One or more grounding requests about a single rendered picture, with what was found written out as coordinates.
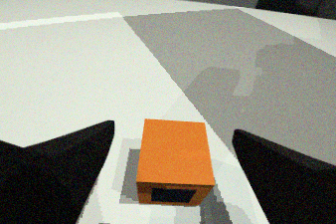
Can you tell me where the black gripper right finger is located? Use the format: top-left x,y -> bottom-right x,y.
232,129 -> 336,224

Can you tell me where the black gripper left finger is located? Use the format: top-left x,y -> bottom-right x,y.
0,120 -> 114,224

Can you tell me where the orange block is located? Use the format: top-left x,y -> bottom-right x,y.
136,118 -> 215,206

